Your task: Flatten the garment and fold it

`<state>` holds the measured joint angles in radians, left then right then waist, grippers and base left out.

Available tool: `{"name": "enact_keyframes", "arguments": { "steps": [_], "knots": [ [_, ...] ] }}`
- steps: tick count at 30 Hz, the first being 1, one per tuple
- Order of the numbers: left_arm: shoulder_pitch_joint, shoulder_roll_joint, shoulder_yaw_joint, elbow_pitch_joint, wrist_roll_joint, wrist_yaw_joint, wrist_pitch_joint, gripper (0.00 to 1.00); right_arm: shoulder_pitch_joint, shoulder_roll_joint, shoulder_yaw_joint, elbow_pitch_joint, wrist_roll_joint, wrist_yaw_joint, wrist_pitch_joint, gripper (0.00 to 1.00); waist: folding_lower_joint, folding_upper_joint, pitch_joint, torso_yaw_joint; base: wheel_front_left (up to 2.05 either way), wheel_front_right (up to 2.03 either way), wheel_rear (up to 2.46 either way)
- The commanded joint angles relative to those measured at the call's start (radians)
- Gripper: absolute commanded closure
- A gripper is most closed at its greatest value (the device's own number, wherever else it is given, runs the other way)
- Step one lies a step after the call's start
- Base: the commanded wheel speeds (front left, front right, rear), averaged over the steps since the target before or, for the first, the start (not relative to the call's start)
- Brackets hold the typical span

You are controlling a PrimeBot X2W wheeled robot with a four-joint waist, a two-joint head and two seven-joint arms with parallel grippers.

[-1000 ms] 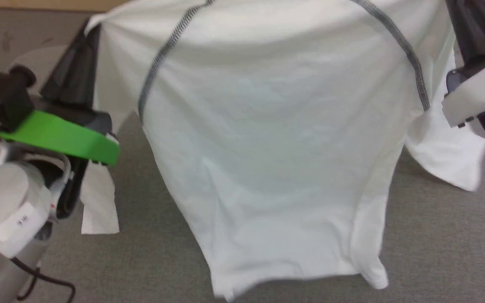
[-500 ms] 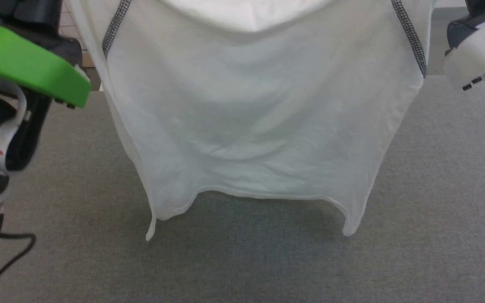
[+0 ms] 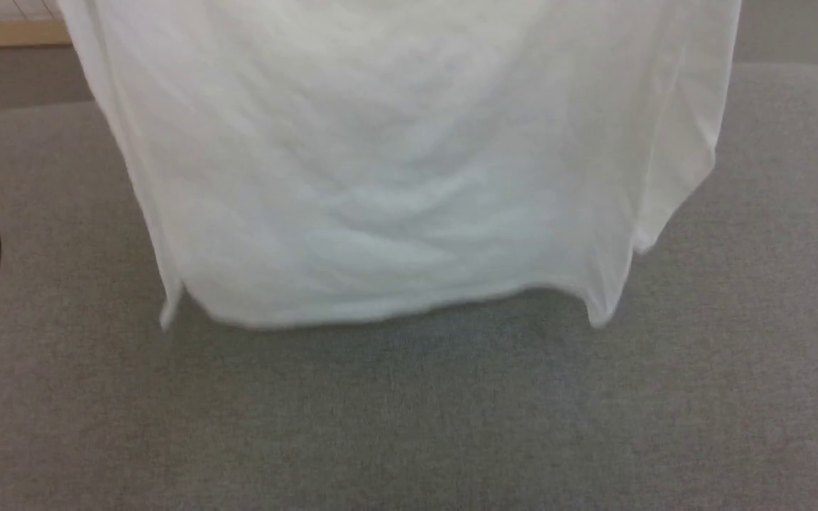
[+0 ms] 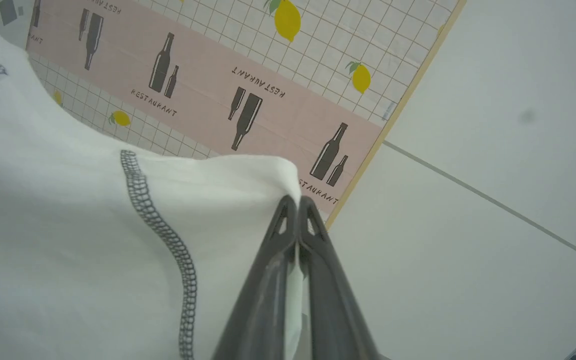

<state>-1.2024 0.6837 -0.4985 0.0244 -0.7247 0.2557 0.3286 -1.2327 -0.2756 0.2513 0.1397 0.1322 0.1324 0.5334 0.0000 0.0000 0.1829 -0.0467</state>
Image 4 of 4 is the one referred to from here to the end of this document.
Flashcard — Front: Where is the lemon print backdrop panel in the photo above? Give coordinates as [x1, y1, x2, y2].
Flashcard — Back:
[25, 0, 469, 231]

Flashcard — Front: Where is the plain white panel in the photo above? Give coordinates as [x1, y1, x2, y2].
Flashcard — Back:
[327, 0, 576, 360]

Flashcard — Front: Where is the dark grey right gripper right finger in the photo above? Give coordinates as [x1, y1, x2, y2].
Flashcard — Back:
[298, 195, 382, 360]

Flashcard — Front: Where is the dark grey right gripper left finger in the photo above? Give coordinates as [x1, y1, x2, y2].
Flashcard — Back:
[211, 195, 299, 360]

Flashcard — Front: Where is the white garment with grey stitching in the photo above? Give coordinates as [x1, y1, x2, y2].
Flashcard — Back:
[0, 15, 310, 360]

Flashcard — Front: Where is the grey terrazzo print panel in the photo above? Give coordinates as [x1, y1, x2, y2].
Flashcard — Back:
[0, 0, 36, 51]

